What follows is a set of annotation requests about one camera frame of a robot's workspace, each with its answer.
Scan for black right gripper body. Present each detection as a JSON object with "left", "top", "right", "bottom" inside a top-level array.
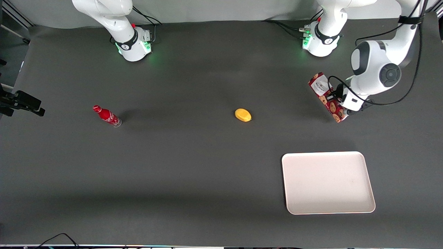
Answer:
[{"left": 0, "top": 85, "right": 16, "bottom": 117}]

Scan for red cookie box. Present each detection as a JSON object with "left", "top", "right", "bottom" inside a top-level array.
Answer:
[{"left": 308, "top": 72, "right": 349, "bottom": 123}]

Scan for white rectangular tray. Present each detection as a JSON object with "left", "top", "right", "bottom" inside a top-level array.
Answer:
[{"left": 281, "top": 151, "right": 376, "bottom": 215}]

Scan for red cola bottle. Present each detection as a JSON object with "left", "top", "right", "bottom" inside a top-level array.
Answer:
[{"left": 92, "top": 105, "right": 122, "bottom": 128}]

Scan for yellow toy mango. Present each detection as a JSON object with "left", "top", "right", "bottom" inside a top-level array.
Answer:
[{"left": 235, "top": 108, "right": 252, "bottom": 122}]

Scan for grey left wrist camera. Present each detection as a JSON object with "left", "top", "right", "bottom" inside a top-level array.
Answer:
[{"left": 345, "top": 100, "right": 375, "bottom": 117}]

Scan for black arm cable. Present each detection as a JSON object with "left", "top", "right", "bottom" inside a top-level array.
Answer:
[{"left": 354, "top": 0, "right": 428, "bottom": 46}]

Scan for black looping gripper cable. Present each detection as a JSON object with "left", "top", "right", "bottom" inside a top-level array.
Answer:
[{"left": 327, "top": 0, "right": 424, "bottom": 106}]

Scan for black left base cables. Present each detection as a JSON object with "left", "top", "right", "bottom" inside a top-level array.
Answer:
[{"left": 261, "top": 8, "right": 324, "bottom": 39}]

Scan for black base cables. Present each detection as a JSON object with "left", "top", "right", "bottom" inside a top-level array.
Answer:
[
  {"left": 261, "top": 8, "right": 324, "bottom": 39},
  {"left": 132, "top": 6, "right": 163, "bottom": 43}
]

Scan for aluminium frame profile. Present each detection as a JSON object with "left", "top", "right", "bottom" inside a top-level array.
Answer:
[{"left": 0, "top": 0, "right": 35, "bottom": 45}]

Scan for black table edge cable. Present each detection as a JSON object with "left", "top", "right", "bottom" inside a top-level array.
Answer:
[{"left": 34, "top": 233, "right": 81, "bottom": 249}]

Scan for black right base cables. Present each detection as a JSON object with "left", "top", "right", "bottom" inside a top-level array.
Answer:
[{"left": 132, "top": 6, "right": 163, "bottom": 43}]

